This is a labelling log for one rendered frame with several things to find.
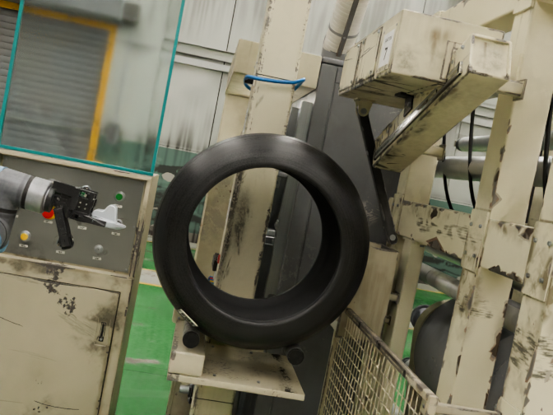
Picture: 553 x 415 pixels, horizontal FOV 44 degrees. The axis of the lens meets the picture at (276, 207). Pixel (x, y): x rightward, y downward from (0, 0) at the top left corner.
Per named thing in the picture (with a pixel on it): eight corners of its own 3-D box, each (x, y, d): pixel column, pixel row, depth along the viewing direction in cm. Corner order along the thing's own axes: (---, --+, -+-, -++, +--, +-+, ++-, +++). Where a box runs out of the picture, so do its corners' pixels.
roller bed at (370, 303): (323, 322, 234) (341, 235, 232) (365, 328, 235) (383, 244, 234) (335, 337, 214) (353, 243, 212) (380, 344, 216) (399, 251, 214)
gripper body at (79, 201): (96, 194, 179) (51, 180, 178) (86, 226, 179) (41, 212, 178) (100, 193, 187) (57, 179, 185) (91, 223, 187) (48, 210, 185)
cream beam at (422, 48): (335, 95, 214) (344, 48, 213) (412, 112, 217) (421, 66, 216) (387, 72, 154) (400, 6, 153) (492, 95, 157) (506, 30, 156)
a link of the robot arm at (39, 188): (21, 210, 177) (30, 207, 186) (40, 216, 177) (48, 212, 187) (31, 177, 176) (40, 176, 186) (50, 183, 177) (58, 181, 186)
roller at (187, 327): (202, 313, 214) (190, 320, 214) (195, 300, 213) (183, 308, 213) (202, 342, 179) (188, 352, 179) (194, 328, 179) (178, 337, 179)
